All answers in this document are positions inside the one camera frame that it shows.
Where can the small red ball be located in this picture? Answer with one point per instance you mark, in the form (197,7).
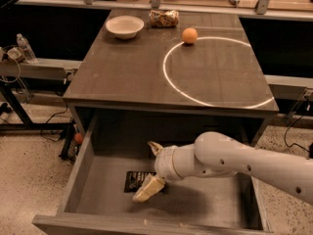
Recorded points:
(78,138)

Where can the grey metal railing shelf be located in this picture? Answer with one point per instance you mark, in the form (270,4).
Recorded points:
(156,0)

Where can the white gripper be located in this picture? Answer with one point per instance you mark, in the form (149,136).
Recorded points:
(163,164)

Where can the white bowl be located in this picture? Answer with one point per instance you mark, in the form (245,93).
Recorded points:
(124,27)

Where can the open grey top drawer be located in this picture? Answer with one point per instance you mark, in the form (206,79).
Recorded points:
(116,142)

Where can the black rxbar chocolate wrapper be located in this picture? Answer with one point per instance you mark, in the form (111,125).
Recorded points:
(135,179)

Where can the black metal side table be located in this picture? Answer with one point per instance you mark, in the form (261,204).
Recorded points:
(47,75)

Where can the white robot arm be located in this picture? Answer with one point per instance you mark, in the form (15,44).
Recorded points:
(217,155)

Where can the clear plastic water bottle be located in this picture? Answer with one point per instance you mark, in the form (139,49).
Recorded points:
(26,49)

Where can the orange fruit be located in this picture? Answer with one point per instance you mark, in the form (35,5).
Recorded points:
(189,35)

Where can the snack bag of nuts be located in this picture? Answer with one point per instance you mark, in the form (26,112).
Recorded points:
(163,18)

